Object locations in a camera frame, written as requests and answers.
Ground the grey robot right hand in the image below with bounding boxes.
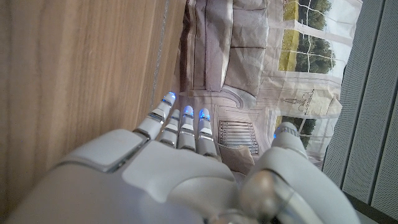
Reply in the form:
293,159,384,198
4,91,361,224

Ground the grey tape outline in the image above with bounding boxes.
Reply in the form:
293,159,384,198
150,0,170,108

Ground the printed sofa backdrop curtain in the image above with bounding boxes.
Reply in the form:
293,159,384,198
174,0,364,175

